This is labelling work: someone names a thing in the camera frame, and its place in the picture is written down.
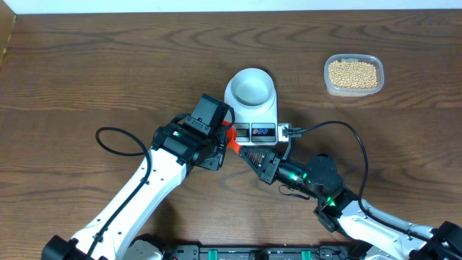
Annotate red measuring scoop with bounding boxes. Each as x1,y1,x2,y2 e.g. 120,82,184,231
222,121,241,155

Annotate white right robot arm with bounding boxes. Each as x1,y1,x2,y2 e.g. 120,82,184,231
238,147,461,259

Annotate white digital kitchen scale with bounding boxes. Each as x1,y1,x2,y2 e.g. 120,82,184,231
225,85,278,146

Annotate clear plastic container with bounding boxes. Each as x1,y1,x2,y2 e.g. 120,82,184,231
324,53,385,98

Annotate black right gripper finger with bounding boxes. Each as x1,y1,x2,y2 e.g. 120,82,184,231
239,146,271,157
239,151,269,170

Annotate soybeans in container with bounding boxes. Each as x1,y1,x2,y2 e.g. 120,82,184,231
328,61,378,89

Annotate white bowl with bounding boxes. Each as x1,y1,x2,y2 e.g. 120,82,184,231
229,68,276,107

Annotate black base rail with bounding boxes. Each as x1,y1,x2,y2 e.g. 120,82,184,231
163,245,352,260

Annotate cardboard box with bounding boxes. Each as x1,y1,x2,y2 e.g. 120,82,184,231
0,0,17,64

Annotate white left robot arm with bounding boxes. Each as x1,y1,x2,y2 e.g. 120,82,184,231
41,94,234,259

